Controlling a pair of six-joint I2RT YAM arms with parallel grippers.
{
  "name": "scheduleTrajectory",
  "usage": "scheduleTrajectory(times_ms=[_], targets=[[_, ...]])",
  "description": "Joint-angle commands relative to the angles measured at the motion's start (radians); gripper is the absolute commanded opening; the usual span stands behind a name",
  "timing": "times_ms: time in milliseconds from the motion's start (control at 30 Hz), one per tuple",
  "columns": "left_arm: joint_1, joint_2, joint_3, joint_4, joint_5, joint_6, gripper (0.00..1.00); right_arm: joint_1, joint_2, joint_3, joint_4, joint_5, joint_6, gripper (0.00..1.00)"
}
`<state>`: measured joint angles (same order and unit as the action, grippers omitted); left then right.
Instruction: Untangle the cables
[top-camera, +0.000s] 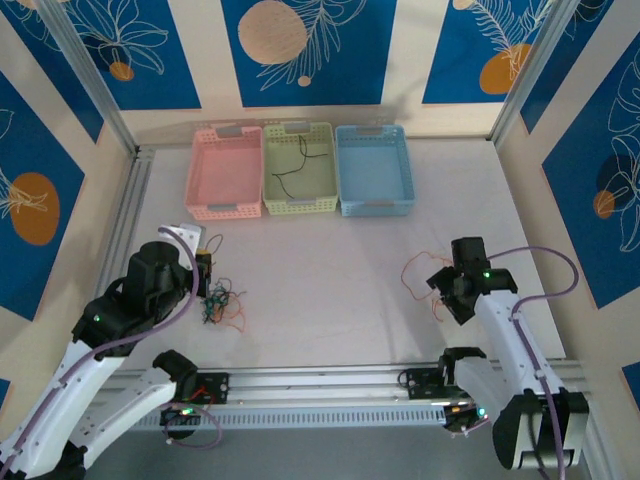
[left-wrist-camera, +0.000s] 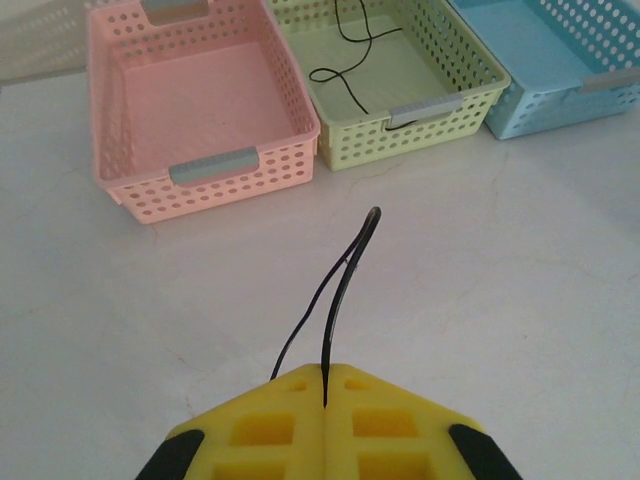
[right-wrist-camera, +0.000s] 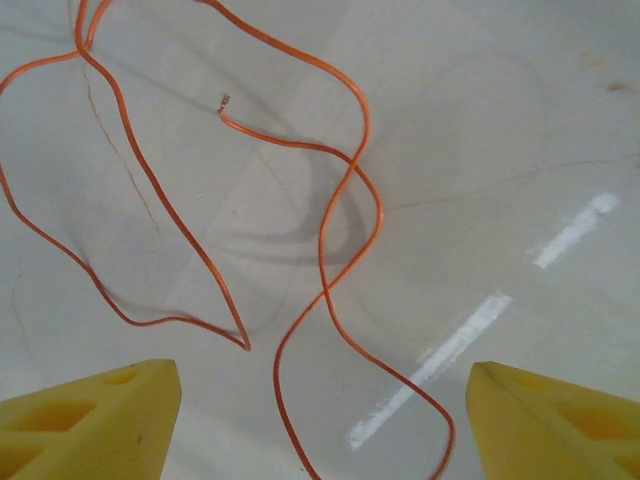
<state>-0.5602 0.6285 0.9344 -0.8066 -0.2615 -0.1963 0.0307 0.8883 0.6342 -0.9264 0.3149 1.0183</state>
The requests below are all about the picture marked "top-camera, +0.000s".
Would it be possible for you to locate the right base circuit board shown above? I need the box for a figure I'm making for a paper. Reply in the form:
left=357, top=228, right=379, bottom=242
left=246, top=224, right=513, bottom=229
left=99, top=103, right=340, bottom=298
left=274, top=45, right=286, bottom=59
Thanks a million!
left=443, top=402, right=496, bottom=435

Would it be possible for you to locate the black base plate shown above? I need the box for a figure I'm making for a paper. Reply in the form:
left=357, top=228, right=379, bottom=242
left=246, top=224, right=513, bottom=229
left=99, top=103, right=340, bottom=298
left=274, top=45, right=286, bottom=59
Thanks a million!
left=402, top=367, right=499, bottom=401
left=192, top=372, right=231, bottom=405

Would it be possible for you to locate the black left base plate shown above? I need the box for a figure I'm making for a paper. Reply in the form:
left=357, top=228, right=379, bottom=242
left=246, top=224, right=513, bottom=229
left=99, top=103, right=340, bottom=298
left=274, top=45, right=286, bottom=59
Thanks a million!
left=192, top=372, right=231, bottom=405

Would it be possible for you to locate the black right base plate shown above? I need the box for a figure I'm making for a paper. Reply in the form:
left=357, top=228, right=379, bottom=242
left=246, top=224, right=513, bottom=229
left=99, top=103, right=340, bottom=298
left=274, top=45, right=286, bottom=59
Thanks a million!
left=402, top=367, right=499, bottom=401

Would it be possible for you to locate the grey metal panel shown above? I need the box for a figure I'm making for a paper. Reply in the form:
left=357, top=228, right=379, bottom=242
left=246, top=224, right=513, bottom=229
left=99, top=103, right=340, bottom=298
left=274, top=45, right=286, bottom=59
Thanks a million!
left=74, top=399, right=601, bottom=480

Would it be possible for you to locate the grey slotted cable duct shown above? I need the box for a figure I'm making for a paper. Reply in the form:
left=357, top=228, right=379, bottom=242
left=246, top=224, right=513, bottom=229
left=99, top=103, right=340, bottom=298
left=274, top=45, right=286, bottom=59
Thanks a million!
left=129, top=402, right=451, bottom=432

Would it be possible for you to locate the left base circuit board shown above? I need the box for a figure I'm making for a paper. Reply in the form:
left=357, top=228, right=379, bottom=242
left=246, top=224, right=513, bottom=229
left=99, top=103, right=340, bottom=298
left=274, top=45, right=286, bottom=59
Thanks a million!
left=159, top=405, right=201, bottom=429

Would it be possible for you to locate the aluminium side rail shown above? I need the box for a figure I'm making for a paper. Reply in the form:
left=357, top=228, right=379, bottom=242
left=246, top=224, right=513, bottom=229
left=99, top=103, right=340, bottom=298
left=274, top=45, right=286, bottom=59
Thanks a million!
left=97, top=146, right=157, bottom=369
left=582, top=394, right=604, bottom=480

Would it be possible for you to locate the blue plastic basket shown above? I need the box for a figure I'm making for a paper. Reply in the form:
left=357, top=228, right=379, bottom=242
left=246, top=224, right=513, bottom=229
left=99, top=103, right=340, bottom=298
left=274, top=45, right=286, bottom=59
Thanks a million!
left=333, top=123, right=418, bottom=218

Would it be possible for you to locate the pink plastic basket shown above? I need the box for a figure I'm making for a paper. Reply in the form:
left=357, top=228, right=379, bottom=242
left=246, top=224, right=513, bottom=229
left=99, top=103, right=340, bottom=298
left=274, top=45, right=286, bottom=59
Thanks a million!
left=184, top=125, right=265, bottom=222

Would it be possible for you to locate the thin orange wire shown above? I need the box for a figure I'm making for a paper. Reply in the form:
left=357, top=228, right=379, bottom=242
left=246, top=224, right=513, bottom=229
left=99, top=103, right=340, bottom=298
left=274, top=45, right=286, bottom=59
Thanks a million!
left=401, top=250, right=456, bottom=322

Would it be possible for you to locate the base circuit board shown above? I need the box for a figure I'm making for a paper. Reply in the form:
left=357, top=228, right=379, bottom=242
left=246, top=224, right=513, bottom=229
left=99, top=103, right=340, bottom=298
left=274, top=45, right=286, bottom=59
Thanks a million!
left=443, top=402, right=496, bottom=435
left=159, top=405, right=201, bottom=429

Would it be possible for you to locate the aluminium frame post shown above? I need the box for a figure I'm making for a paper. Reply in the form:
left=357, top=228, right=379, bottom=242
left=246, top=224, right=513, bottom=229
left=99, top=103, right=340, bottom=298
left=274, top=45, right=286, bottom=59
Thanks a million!
left=37, top=0, right=140, bottom=156
left=491, top=0, right=584, bottom=147

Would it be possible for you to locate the coloured wire bundle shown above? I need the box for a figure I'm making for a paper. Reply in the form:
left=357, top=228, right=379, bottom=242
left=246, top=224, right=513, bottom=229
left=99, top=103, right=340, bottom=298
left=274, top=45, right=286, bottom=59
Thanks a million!
left=198, top=279, right=250, bottom=335

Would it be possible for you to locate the green plastic basket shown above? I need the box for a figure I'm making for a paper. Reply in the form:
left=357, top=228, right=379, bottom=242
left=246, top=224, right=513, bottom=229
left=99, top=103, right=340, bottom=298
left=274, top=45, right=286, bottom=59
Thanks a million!
left=261, top=122, right=339, bottom=216

